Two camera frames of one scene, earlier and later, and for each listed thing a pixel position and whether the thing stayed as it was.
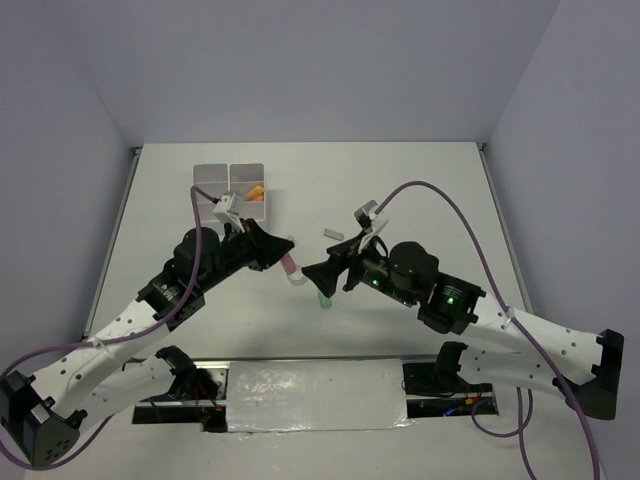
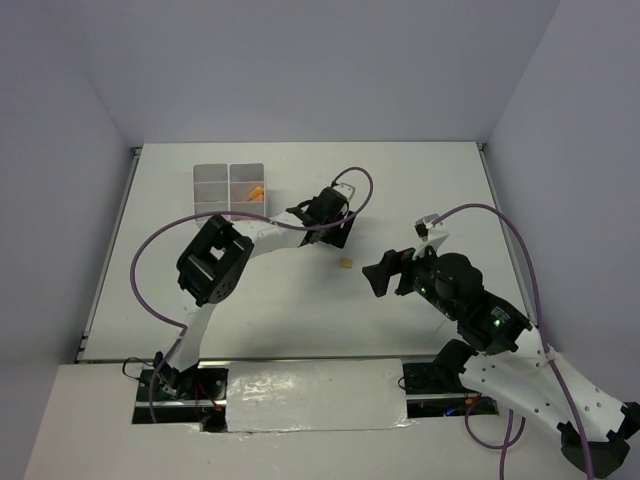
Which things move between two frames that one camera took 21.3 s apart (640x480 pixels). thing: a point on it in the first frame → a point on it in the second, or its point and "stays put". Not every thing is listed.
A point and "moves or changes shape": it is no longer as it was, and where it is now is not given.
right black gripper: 324,273 → 393,261
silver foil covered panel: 316,395 stays put
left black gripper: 265,250 → 339,235
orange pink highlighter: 254,197 stays put
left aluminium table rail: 131,173 stays put
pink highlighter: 289,264 moves or changes shape
